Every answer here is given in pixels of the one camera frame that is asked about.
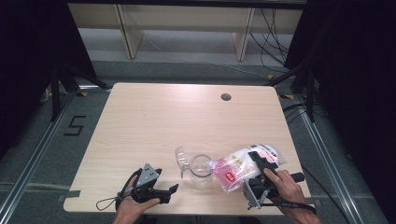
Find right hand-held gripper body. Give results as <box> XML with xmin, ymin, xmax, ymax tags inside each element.
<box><xmin>242</xmin><ymin>172</ymin><xmax>305</xmax><ymax>210</ymax></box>

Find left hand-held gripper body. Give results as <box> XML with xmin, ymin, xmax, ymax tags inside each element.
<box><xmin>130</xmin><ymin>163</ymin><xmax>165</xmax><ymax>205</ymax></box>

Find red and white sugar pouch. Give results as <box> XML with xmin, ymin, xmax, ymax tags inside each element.
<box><xmin>208</xmin><ymin>143</ymin><xmax>288</xmax><ymax>193</ymax></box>

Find clear glass pitcher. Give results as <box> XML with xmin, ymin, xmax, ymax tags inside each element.
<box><xmin>175</xmin><ymin>145</ymin><xmax>216</xmax><ymax>189</ymax></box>

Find person's left hand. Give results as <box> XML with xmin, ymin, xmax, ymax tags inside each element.
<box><xmin>115</xmin><ymin>175</ymin><xmax>162</xmax><ymax>220</ymax></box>

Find person's right hand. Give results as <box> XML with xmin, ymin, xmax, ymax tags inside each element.
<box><xmin>263</xmin><ymin>167</ymin><xmax>314</xmax><ymax>216</ymax></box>

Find black metal stand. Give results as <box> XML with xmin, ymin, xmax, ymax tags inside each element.
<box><xmin>49</xmin><ymin>62</ymin><xmax>112</xmax><ymax>123</ymax></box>
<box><xmin>264</xmin><ymin>60</ymin><xmax>317</xmax><ymax>123</ymax></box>

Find dark curtain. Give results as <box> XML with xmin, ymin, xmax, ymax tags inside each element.
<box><xmin>284</xmin><ymin>0</ymin><xmax>396</xmax><ymax>224</ymax></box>
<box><xmin>0</xmin><ymin>0</ymin><xmax>97</xmax><ymax>161</ymax></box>

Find light wooden shelf unit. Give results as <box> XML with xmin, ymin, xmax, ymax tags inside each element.
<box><xmin>68</xmin><ymin>3</ymin><xmax>304</xmax><ymax>62</ymax></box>

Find black wrist strap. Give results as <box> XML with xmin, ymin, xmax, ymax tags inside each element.
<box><xmin>95</xmin><ymin>167</ymin><xmax>143</xmax><ymax>213</ymax></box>
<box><xmin>247</xmin><ymin>201</ymin><xmax>318</xmax><ymax>216</ymax></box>

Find aluminium floor rail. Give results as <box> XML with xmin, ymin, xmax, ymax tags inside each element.
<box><xmin>0</xmin><ymin>92</ymin><xmax>77</xmax><ymax>218</ymax></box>
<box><xmin>293</xmin><ymin>94</ymin><xmax>375</xmax><ymax>224</ymax></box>

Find black cables on floor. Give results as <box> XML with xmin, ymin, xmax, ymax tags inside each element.
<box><xmin>281</xmin><ymin>102</ymin><xmax>312</xmax><ymax>125</ymax></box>

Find hanging black cables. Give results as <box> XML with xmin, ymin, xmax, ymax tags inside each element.
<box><xmin>248</xmin><ymin>7</ymin><xmax>292</xmax><ymax>76</ymax></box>

